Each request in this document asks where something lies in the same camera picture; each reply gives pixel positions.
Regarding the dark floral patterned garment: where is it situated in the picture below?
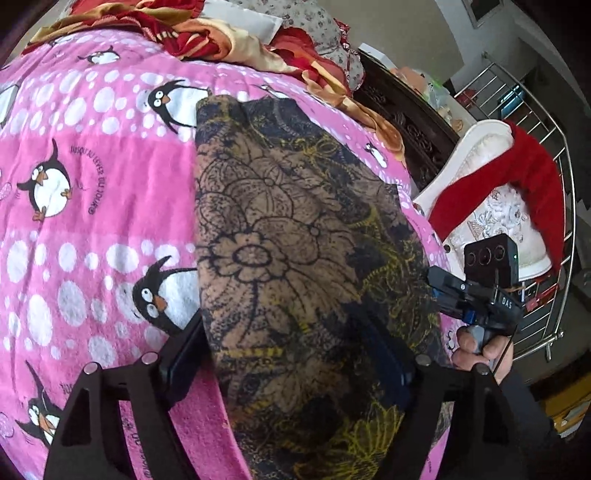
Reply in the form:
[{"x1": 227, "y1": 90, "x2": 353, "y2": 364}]
[{"x1": 195, "y1": 95, "x2": 448, "y2": 479}]

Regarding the person's right hand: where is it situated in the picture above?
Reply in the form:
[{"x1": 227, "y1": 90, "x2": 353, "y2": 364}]
[{"x1": 452, "y1": 327, "x2": 514, "y2": 384}]

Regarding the white chair with red cloth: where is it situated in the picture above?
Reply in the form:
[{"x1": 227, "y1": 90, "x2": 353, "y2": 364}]
[{"x1": 414, "y1": 120, "x2": 565, "y2": 281}]

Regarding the dark wooden headboard cabinet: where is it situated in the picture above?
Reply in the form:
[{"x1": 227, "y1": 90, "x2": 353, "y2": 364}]
[{"x1": 353, "y1": 52, "x2": 460, "y2": 190}]

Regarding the pink penguin bed blanket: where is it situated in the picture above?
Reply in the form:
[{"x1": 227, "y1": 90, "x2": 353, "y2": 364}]
[{"x1": 1, "y1": 28, "x2": 447, "y2": 479}]

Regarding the red gold satin cloth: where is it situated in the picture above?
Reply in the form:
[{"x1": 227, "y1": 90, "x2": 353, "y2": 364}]
[{"x1": 23, "y1": 1, "x2": 406, "y2": 164}]

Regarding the floral white pillow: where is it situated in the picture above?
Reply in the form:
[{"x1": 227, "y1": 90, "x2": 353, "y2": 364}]
[{"x1": 233, "y1": 0, "x2": 365, "y2": 91}]

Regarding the white folded paper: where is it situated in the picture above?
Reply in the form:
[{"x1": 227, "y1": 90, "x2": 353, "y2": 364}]
[{"x1": 200, "y1": 0, "x2": 283, "y2": 44}]

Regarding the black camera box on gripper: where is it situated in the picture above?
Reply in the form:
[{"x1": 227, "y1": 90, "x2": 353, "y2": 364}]
[{"x1": 464, "y1": 233, "x2": 519, "y2": 289}]

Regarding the metal wire rack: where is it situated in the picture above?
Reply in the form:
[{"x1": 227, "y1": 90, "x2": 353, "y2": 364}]
[{"x1": 455, "y1": 52, "x2": 578, "y2": 361}]

